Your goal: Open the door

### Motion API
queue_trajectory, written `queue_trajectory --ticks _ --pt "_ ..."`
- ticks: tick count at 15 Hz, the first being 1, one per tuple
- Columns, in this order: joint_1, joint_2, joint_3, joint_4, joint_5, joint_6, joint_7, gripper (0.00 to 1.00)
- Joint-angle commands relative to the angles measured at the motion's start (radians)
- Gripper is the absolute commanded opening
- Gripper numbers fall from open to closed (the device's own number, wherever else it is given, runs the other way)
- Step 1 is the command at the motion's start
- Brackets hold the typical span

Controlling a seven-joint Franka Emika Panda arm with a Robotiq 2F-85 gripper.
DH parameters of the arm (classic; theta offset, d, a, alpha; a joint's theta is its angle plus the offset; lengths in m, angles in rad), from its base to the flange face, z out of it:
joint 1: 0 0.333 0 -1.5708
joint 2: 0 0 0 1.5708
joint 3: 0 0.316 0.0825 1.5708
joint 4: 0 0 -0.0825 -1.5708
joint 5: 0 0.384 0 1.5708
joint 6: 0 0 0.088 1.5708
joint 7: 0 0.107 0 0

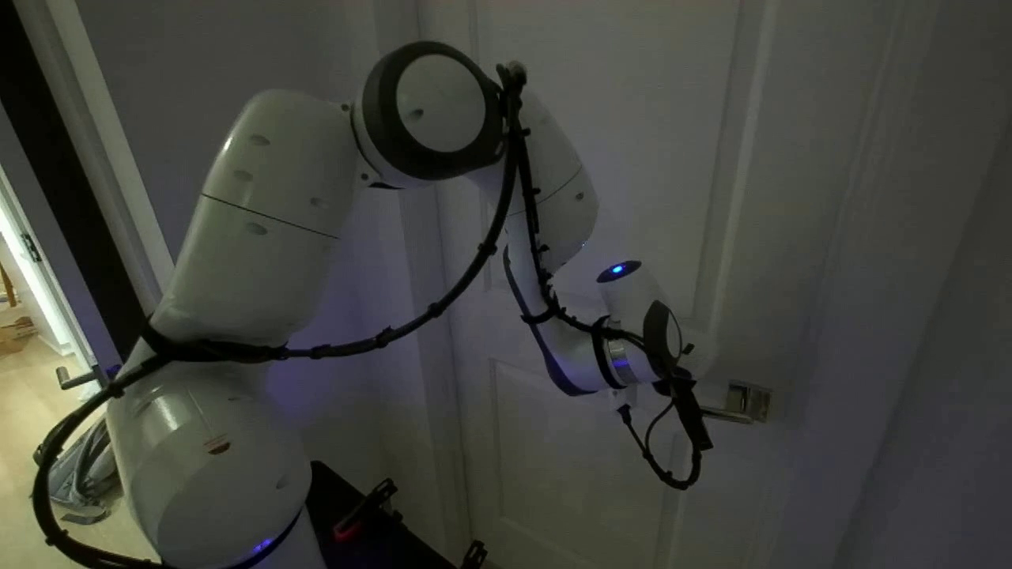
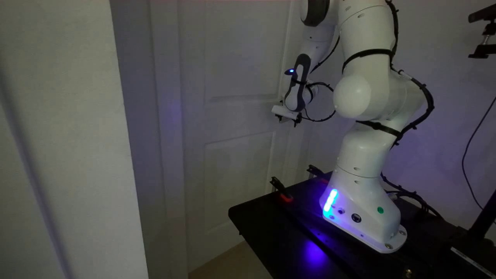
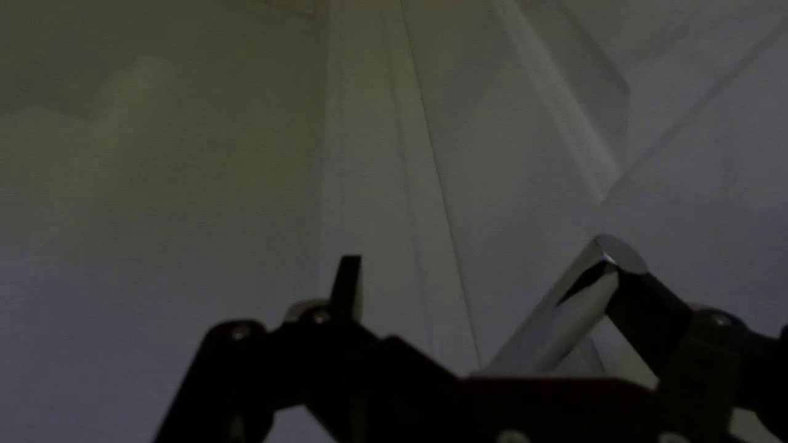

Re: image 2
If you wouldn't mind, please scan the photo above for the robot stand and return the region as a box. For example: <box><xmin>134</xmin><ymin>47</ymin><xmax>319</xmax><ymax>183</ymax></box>
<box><xmin>228</xmin><ymin>170</ymin><xmax>496</xmax><ymax>279</ymax></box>

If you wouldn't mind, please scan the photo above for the black clamp with red grip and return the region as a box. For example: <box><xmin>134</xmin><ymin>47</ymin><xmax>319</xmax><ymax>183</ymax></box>
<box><xmin>270</xmin><ymin>176</ymin><xmax>294</xmax><ymax>203</ymax></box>
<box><xmin>307</xmin><ymin>165</ymin><xmax>331</xmax><ymax>183</ymax></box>

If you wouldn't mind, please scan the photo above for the white panel door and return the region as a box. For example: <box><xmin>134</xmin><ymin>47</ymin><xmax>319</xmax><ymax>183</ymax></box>
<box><xmin>177</xmin><ymin>0</ymin><xmax>310</xmax><ymax>272</ymax></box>

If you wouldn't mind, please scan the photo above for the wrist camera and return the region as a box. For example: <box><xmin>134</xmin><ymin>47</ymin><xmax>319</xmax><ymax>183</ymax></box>
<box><xmin>271</xmin><ymin>105</ymin><xmax>303</xmax><ymax>125</ymax></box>

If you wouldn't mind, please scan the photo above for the black cable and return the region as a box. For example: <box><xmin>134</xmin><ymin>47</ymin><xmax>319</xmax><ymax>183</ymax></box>
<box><xmin>381</xmin><ymin>172</ymin><xmax>443</xmax><ymax>218</ymax></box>
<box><xmin>461</xmin><ymin>96</ymin><xmax>496</xmax><ymax>213</ymax></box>

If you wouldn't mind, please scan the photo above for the camera on mount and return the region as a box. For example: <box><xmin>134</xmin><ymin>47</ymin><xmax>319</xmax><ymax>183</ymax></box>
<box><xmin>449</xmin><ymin>3</ymin><xmax>496</xmax><ymax>248</ymax></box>

